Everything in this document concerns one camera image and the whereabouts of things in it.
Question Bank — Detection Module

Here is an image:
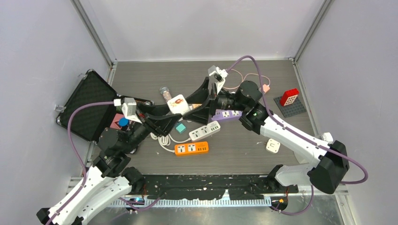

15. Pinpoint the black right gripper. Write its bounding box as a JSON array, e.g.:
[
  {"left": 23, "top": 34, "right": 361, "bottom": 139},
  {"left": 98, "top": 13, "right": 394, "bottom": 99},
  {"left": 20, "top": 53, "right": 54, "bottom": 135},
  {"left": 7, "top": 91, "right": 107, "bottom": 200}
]
[{"left": 184, "top": 77, "right": 248, "bottom": 125}]

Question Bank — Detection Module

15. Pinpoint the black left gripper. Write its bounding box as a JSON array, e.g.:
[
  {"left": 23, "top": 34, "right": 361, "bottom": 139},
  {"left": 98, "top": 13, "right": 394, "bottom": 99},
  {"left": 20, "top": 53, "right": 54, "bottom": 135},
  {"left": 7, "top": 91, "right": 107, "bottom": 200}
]
[{"left": 123, "top": 101, "right": 182, "bottom": 153}]

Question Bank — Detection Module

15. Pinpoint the white cube socket adapter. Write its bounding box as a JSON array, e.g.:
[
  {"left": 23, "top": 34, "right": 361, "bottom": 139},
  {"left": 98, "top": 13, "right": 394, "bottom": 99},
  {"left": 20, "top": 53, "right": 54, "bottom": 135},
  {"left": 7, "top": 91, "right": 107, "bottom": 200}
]
[{"left": 167, "top": 94, "right": 191, "bottom": 115}]

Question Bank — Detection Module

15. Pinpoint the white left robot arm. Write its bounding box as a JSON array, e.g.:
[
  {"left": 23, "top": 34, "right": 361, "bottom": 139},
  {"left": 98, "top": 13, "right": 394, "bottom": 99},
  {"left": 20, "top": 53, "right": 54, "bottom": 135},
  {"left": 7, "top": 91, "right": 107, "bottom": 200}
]
[{"left": 37, "top": 105, "right": 183, "bottom": 225}]

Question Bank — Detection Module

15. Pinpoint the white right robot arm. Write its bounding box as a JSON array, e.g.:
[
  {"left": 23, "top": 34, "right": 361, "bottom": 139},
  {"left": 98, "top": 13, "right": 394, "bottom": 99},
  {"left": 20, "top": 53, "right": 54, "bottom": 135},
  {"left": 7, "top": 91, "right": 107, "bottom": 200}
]
[{"left": 183, "top": 78, "right": 350, "bottom": 194}]

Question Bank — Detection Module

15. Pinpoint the teal plug adapter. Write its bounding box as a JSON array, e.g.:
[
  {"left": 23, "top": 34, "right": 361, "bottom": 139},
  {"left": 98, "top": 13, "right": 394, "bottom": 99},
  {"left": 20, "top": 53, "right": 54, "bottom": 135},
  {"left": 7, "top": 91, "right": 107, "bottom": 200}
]
[{"left": 175, "top": 123, "right": 186, "bottom": 134}]

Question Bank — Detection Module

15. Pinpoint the white flat plug adapter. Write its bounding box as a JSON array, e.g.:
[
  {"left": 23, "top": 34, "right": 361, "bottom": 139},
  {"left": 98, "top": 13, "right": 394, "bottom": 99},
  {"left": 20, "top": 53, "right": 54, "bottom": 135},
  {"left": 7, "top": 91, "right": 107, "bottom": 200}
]
[{"left": 265, "top": 138, "right": 281, "bottom": 154}]

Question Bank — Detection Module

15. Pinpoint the white multicolour power strip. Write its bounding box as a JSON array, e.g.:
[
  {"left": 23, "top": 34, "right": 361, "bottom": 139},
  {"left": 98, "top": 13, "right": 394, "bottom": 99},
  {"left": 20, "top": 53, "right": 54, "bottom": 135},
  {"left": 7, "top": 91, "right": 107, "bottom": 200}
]
[{"left": 189, "top": 104, "right": 202, "bottom": 110}]

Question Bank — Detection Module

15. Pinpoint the purple power strip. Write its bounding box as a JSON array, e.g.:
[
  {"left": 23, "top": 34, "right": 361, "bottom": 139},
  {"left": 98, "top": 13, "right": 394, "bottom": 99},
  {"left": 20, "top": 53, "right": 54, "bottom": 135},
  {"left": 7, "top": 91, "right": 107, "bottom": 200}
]
[{"left": 211, "top": 110, "right": 242, "bottom": 121}]

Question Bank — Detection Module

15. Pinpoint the white usb power strip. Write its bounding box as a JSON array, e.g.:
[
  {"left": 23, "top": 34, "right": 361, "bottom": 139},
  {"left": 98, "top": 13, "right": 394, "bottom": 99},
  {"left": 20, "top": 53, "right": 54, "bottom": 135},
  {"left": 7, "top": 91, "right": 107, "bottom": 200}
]
[{"left": 189, "top": 121, "right": 221, "bottom": 142}]

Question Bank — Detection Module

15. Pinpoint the blue round chip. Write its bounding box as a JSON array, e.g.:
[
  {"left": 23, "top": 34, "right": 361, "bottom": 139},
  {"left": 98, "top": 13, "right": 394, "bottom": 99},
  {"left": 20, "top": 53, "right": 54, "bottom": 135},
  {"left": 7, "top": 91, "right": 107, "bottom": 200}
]
[{"left": 118, "top": 118, "right": 129, "bottom": 127}]

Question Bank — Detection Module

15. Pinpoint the orange power strip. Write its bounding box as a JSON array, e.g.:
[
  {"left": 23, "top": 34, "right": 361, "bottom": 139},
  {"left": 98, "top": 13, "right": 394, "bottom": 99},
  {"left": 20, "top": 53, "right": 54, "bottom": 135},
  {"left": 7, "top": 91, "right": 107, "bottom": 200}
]
[{"left": 175, "top": 142, "right": 209, "bottom": 157}]

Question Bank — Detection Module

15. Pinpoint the black poker chip case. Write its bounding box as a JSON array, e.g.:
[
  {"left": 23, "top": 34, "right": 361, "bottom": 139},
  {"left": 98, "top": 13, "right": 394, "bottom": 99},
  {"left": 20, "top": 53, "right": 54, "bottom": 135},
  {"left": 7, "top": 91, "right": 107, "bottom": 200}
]
[{"left": 56, "top": 68, "right": 155, "bottom": 148}]

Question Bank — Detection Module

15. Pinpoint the red toy brick block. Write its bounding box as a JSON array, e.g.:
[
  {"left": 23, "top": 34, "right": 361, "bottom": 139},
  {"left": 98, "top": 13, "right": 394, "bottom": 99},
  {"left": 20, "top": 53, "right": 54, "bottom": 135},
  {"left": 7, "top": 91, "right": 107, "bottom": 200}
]
[{"left": 279, "top": 88, "right": 299, "bottom": 106}]

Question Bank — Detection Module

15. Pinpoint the dark grey brick baseplate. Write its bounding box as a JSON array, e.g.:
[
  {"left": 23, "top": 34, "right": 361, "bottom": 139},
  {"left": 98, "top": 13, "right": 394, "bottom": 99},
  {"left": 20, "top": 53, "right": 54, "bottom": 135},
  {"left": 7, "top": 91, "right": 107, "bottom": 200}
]
[{"left": 273, "top": 97, "right": 306, "bottom": 118}]

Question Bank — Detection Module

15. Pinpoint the white box device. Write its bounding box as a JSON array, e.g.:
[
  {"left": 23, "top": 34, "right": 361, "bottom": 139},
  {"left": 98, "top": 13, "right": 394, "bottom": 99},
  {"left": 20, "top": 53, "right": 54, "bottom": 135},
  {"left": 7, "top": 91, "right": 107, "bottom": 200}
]
[{"left": 293, "top": 132, "right": 334, "bottom": 165}]

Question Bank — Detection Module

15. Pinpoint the white coiled power cable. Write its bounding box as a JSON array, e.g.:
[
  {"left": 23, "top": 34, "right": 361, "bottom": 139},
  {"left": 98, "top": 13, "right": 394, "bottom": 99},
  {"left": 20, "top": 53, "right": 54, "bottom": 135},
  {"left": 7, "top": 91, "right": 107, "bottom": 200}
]
[{"left": 150, "top": 132, "right": 191, "bottom": 154}]

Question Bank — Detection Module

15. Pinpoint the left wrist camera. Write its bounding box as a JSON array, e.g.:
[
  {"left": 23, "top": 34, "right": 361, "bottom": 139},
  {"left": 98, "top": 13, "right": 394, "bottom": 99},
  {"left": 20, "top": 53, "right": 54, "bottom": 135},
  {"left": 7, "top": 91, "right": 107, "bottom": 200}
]
[{"left": 113, "top": 97, "right": 141, "bottom": 123}]

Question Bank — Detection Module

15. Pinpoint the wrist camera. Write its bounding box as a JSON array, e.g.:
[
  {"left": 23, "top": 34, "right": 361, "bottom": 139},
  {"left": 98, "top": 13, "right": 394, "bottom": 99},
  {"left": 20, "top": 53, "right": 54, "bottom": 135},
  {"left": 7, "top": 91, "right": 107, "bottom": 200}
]
[
  {"left": 113, "top": 97, "right": 141, "bottom": 123},
  {"left": 208, "top": 65, "right": 228, "bottom": 94}
]

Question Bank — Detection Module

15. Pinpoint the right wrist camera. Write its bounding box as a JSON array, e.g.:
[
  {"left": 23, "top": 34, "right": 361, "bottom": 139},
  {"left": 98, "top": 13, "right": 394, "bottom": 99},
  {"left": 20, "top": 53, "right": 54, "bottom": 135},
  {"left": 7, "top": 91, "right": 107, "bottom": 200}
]
[{"left": 208, "top": 65, "right": 228, "bottom": 94}]

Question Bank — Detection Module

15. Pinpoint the pink charger with cable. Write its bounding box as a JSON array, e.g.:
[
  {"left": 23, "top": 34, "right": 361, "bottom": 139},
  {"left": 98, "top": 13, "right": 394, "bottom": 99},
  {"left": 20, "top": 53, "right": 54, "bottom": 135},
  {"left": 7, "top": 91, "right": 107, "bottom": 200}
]
[{"left": 223, "top": 69, "right": 271, "bottom": 94}]

